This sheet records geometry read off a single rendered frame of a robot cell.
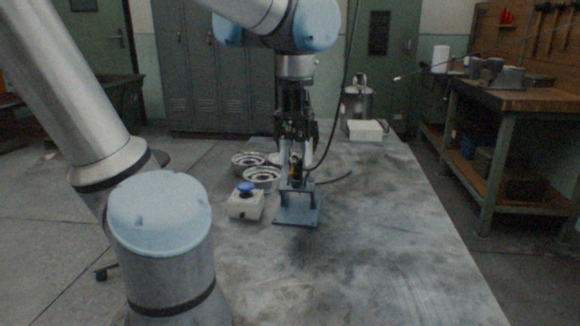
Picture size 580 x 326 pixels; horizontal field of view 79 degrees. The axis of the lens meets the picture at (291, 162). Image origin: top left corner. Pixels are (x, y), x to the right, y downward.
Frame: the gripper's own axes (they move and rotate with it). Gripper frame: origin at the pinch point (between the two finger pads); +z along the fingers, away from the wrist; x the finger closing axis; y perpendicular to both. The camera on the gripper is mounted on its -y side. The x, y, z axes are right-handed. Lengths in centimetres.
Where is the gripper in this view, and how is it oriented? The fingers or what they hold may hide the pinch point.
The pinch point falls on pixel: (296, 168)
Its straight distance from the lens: 77.3
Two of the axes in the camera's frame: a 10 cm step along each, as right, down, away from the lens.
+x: 9.9, 0.6, -1.6
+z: 0.0, 9.3, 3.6
